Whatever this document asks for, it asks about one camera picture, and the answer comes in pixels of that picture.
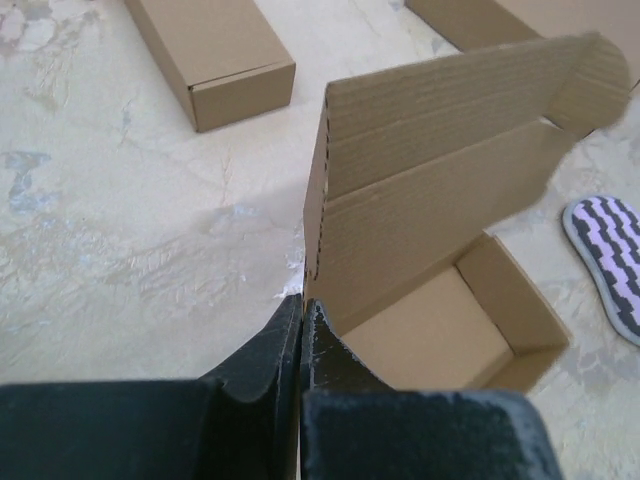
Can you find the small folded cardboard box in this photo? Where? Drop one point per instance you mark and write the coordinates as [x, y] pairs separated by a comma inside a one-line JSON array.
[[222, 59]]

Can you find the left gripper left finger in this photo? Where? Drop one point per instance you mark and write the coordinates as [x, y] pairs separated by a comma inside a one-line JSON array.
[[238, 421]]

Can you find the large folded cardboard box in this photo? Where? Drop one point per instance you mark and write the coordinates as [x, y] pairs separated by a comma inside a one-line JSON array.
[[473, 24]]

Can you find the purple black striped sponge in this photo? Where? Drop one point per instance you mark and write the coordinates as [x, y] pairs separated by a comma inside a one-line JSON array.
[[604, 231]]

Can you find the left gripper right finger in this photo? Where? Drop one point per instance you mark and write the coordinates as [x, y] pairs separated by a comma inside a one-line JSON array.
[[355, 426]]

